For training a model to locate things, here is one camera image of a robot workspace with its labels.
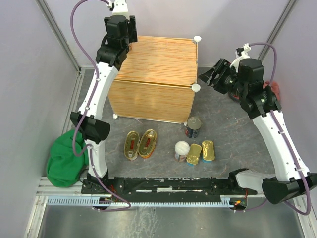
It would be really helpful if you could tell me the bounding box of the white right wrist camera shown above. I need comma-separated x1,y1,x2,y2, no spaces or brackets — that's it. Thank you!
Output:
236,43,251,59

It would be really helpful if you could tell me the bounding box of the gold rectangular tin right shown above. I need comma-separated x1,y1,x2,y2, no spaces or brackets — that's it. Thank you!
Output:
202,140,215,163

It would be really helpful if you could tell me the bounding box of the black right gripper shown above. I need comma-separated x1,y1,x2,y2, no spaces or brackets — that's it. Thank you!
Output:
197,58,247,98

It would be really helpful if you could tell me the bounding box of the gold rectangular tin left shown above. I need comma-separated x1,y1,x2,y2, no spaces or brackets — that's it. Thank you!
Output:
186,143,202,166

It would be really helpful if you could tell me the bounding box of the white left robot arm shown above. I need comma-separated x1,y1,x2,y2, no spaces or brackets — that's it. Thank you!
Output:
70,15,138,193

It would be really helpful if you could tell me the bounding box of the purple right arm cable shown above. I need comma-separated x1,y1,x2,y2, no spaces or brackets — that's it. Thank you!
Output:
245,42,312,216

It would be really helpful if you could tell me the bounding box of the green cloth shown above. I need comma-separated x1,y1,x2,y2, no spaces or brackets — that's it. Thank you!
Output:
46,130,89,188

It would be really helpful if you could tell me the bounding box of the red oval tin right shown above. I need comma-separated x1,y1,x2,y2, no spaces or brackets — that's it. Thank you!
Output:
138,129,157,159

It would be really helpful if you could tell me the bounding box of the light blue cable duct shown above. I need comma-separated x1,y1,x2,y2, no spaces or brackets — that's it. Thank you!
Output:
46,194,247,207

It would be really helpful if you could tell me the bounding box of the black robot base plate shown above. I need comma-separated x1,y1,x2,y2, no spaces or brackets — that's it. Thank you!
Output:
81,176,258,202

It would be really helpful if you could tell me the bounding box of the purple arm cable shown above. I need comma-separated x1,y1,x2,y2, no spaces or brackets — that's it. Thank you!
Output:
70,0,132,213
245,42,312,216

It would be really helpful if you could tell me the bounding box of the red cloth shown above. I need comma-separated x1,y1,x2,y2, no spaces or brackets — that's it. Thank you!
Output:
263,81,280,101

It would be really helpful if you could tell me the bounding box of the red oval tin left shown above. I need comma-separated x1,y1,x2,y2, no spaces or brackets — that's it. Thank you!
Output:
123,131,140,161

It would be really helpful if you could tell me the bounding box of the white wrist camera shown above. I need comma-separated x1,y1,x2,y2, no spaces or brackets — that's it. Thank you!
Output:
236,43,251,59
107,0,129,18

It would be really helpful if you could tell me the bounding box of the wooden cube cabinet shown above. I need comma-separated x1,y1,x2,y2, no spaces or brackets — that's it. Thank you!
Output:
108,36,198,123

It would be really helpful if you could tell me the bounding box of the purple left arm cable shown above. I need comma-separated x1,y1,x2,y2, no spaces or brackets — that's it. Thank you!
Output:
70,0,132,213

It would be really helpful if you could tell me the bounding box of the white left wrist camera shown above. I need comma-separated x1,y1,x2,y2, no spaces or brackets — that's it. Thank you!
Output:
107,0,129,18

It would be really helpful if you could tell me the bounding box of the red oval tin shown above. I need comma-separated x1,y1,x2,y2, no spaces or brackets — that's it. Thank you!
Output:
138,129,157,159
123,131,140,161

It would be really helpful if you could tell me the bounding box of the gold rectangular tin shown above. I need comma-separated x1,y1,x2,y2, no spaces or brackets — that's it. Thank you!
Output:
186,143,202,166
202,140,215,163

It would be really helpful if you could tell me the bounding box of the dark blue round can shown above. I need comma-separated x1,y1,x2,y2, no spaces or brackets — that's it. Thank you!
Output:
185,117,202,138

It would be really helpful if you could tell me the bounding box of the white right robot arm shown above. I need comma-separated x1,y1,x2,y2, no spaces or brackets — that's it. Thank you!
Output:
199,58,317,204

